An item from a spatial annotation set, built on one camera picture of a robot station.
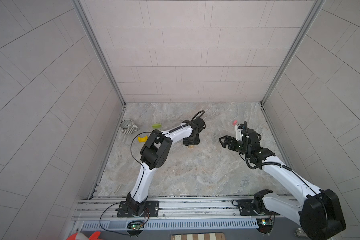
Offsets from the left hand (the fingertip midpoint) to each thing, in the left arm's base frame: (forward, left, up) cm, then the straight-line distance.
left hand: (197, 141), depth 97 cm
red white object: (-48, +49, +9) cm, 70 cm away
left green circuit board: (-45, +29, +5) cm, 54 cm away
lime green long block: (+10, +27, +2) cm, 29 cm away
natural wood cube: (-5, +4, +3) cm, 7 cm away
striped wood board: (-48, -4, +5) cm, 49 cm away
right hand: (-7, -14, +13) cm, 20 cm away
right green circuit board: (-44, -30, +1) cm, 53 cm away
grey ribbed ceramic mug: (+5, +45, +8) cm, 46 cm away
